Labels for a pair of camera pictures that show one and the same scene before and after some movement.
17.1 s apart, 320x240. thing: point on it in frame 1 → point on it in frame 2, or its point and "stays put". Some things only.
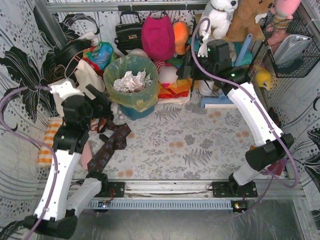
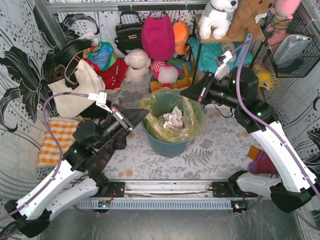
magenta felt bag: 158,37 stays put
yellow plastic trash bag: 142,100 → 160,101
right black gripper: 188,64 → 204,91
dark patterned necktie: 116,139 stays put
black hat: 61,54 stays put
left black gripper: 100,100 → 122,119
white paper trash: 130,83 → 173,121
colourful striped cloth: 99,55 stays put
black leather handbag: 129,36 stays put
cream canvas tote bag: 85,74 stays put
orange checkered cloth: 45,153 stays put
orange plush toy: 180,29 stays put
